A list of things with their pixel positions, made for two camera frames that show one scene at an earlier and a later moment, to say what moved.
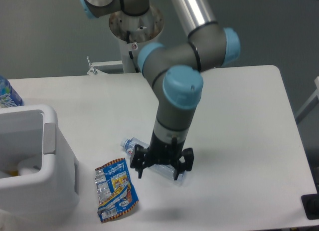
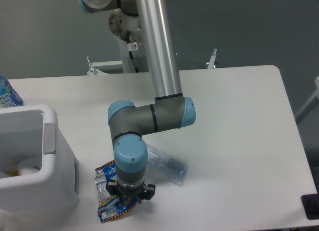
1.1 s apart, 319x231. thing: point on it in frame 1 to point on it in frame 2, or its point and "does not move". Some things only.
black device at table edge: (310, 203) does not move
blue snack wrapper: (115, 192) does not move
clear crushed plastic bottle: (164, 170) does not move
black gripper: (161, 152) to (125, 194)
